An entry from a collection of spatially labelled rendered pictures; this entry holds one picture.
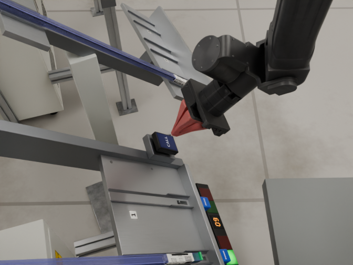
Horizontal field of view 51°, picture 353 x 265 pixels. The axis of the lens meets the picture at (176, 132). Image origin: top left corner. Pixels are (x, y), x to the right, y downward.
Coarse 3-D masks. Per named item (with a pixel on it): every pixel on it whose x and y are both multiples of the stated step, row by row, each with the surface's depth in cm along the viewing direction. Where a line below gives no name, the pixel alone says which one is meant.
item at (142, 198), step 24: (120, 168) 65; (144, 168) 69; (168, 168) 74; (120, 192) 61; (144, 192) 65; (168, 192) 70; (120, 216) 58; (144, 216) 62; (168, 216) 66; (192, 216) 70; (120, 240) 55; (144, 240) 58; (168, 240) 62; (192, 240) 66; (168, 264) 59; (192, 264) 61
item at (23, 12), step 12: (0, 0) 52; (12, 12) 54; (24, 12) 54; (48, 24) 58; (60, 24) 60; (72, 36) 61; (84, 36) 63; (96, 48) 66; (108, 48) 67; (132, 60) 72; (156, 72) 77; (168, 72) 80
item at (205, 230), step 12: (180, 168) 76; (192, 180) 74; (192, 192) 72; (180, 204) 74; (192, 204) 71; (204, 216) 69; (204, 228) 68; (204, 240) 68; (216, 252) 65; (216, 264) 65
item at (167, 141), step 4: (160, 136) 71; (164, 136) 72; (168, 136) 73; (160, 140) 70; (164, 140) 71; (168, 140) 72; (172, 140) 73; (160, 144) 69; (164, 144) 70; (168, 144) 71; (172, 144) 72; (168, 148) 70; (172, 148) 71; (176, 148) 72
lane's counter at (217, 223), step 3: (210, 216) 76; (213, 216) 77; (216, 216) 78; (213, 219) 76; (216, 219) 77; (219, 219) 78; (213, 222) 75; (216, 222) 76; (219, 222) 77; (213, 225) 75; (216, 225) 76; (219, 225) 76; (222, 225) 77; (216, 228) 75; (219, 228) 76; (222, 228) 76
